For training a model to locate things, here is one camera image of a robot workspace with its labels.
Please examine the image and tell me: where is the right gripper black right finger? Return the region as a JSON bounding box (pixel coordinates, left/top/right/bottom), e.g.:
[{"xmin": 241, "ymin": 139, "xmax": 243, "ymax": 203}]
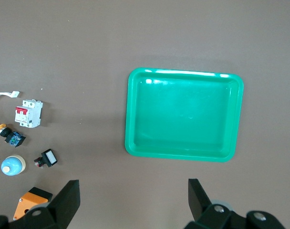
[{"xmin": 184, "ymin": 178, "xmax": 287, "ymax": 229}]

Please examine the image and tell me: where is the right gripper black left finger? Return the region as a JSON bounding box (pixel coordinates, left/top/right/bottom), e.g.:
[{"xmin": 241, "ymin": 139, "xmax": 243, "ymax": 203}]
[{"xmin": 0, "ymin": 179, "xmax": 81, "ymax": 229}]

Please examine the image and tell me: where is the white red circuit breaker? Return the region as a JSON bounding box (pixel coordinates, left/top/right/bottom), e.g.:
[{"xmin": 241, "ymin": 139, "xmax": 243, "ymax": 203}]
[{"xmin": 14, "ymin": 99, "xmax": 44, "ymax": 129}]

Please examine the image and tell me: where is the orange button box black base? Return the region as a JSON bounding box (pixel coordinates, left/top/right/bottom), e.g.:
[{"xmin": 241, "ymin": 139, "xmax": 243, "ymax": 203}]
[{"xmin": 13, "ymin": 187, "xmax": 53, "ymax": 221}]

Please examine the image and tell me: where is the black rectangular push button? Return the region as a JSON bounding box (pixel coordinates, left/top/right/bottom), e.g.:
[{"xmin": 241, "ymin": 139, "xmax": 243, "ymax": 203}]
[{"xmin": 33, "ymin": 148, "xmax": 58, "ymax": 169}]

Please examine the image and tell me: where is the blue dome button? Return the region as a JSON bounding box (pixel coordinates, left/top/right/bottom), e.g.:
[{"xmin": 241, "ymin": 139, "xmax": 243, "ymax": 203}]
[{"xmin": 0, "ymin": 154, "xmax": 26, "ymax": 177}]

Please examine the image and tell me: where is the orange mushroom push button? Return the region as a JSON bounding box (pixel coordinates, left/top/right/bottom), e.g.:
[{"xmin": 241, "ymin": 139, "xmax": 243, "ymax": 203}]
[{"xmin": 0, "ymin": 123, "xmax": 27, "ymax": 148}]

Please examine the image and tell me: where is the green plastic tray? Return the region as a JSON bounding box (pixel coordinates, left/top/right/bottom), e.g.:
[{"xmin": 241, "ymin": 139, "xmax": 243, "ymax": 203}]
[{"xmin": 124, "ymin": 67, "xmax": 245, "ymax": 163}]

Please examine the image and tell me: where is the brown table mat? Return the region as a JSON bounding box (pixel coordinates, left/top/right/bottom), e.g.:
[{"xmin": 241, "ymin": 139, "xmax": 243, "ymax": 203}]
[{"xmin": 0, "ymin": 0, "xmax": 290, "ymax": 229}]

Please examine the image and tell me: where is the small white curved bracket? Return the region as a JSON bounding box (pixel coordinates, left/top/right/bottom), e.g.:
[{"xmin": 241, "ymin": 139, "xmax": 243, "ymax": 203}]
[{"xmin": 0, "ymin": 91, "xmax": 21, "ymax": 129}]

